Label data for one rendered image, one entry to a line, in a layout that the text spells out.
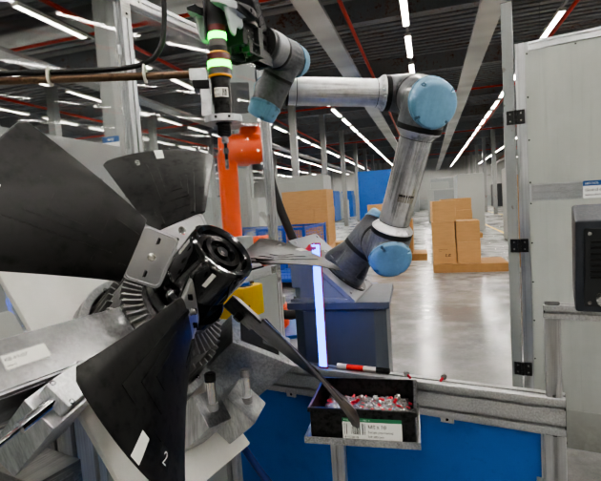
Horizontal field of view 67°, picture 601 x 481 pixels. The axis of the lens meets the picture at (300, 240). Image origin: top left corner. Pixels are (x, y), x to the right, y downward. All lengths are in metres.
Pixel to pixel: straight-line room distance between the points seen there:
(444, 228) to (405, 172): 7.00
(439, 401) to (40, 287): 0.87
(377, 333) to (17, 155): 1.02
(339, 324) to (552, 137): 1.52
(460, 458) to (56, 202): 1.00
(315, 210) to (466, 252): 2.83
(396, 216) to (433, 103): 0.30
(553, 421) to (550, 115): 1.67
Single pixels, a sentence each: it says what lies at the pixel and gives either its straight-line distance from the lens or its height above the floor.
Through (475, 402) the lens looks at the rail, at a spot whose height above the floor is 0.83.
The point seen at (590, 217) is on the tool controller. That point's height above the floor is 1.23.
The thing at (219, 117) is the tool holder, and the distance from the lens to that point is 0.85.
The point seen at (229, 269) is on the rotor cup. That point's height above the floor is 1.19.
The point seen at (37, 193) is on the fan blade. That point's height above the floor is 1.33.
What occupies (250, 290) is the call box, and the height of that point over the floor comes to 1.06.
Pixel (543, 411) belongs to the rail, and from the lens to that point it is 1.13.
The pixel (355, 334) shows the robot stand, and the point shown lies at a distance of 1.38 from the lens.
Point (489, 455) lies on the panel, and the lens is 1.21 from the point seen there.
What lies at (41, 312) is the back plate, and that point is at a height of 1.14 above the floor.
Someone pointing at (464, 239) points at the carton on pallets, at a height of 0.56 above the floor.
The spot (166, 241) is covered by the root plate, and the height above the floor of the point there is 1.24.
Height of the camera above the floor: 1.29
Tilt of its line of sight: 4 degrees down
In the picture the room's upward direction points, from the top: 4 degrees counter-clockwise
